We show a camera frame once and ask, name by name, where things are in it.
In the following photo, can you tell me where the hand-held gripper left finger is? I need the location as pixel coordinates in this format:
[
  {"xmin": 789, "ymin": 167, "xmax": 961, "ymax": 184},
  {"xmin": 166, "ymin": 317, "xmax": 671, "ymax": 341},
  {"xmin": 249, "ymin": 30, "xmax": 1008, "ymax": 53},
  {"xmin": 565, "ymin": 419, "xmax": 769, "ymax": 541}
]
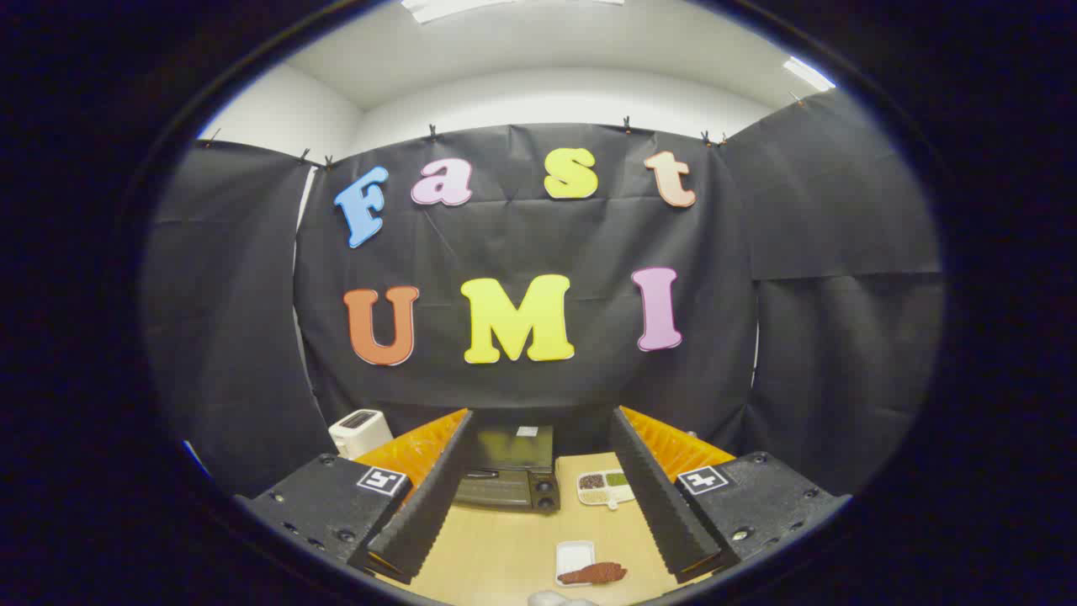
[{"xmin": 236, "ymin": 408, "xmax": 476, "ymax": 586}]

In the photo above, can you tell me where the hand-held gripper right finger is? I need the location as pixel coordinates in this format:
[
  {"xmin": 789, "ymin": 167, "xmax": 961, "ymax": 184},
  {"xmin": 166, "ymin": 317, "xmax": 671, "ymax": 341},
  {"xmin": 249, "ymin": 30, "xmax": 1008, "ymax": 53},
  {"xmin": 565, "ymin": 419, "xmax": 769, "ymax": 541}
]
[{"xmin": 610, "ymin": 406, "xmax": 851, "ymax": 584}]

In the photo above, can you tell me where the black toaster oven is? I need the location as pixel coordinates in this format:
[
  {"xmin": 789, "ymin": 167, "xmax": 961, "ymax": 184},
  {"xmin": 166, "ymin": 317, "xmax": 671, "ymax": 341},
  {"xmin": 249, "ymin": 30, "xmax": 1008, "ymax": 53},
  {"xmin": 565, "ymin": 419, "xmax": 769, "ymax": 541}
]
[{"xmin": 452, "ymin": 425, "xmax": 561, "ymax": 513}]

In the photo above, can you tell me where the brown meat piece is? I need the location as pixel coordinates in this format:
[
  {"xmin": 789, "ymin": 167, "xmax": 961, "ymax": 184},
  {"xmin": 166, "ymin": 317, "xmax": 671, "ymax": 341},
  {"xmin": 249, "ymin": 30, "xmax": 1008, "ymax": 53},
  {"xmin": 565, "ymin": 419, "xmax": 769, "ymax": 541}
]
[{"xmin": 558, "ymin": 561, "xmax": 629, "ymax": 586}]

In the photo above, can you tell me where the white bread toaster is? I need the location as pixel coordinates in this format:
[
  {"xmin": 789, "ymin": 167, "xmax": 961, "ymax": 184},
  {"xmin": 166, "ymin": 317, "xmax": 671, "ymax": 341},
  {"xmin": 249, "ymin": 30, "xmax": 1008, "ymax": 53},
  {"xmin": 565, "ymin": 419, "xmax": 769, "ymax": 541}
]
[{"xmin": 328, "ymin": 409, "xmax": 394, "ymax": 460}]

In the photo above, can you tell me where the white divided grain dish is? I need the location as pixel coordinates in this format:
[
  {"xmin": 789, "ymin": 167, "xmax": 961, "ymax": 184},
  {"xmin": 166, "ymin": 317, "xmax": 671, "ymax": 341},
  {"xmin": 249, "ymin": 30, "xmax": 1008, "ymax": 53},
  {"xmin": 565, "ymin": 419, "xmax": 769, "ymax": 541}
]
[{"xmin": 577, "ymin": 470, "xmax": 636, "ymax": 511}]

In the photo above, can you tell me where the white rectangular tray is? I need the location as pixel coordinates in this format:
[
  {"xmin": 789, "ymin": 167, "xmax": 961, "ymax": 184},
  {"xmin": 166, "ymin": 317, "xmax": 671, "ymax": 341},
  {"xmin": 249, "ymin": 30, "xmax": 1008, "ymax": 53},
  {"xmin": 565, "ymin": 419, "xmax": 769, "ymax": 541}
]
[{"xmin": 555, "ymin": 540, "xmax": 596, "ymax": 587}]

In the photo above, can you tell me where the ceiling light panel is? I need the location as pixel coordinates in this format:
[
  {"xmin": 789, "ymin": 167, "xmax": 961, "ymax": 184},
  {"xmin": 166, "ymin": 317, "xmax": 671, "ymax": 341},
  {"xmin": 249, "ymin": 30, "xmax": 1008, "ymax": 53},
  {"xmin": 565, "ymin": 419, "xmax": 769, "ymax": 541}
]
[
  {"xmin": 783, "ymin": 56, "xmax": 836, "ymax": 92},
  {"xmin": 402, "ymin": 0, "xmax": 625, "ymax": 24}
]

